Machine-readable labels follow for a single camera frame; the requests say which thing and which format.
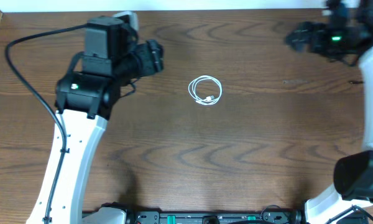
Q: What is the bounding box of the white cable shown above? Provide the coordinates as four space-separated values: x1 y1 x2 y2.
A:
188 75 223 106

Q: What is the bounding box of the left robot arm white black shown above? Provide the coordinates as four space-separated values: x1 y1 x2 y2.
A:
28 11 163 223

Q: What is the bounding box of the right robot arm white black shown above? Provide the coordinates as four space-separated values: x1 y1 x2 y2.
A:
285 1 373 223

